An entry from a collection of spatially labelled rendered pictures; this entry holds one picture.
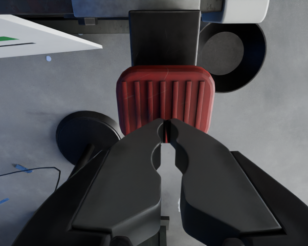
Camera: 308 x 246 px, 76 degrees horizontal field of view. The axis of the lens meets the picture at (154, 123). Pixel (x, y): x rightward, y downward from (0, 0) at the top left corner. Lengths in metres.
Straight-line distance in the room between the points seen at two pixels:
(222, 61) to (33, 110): 0.94
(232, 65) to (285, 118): 0.40
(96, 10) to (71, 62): 0.74
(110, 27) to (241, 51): 0.55
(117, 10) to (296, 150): 1.21
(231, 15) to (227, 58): 0.68
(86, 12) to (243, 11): 0.18
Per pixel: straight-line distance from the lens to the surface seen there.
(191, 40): 0.19
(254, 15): 0.29
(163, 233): 1.49
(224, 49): 0.94
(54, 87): 1.06
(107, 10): 0.25
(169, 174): 1.21
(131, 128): 0.15
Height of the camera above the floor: 0.89
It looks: 62 degrees down
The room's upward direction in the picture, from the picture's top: 177 degrees counter-clockwise
